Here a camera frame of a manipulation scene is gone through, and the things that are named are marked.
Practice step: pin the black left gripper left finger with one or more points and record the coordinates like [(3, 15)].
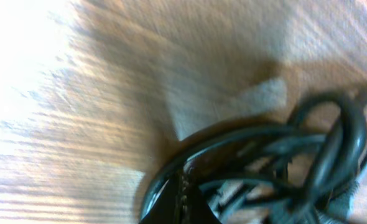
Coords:
[(162, 210)]

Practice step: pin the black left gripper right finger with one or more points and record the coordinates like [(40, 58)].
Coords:
[(195, 207)]

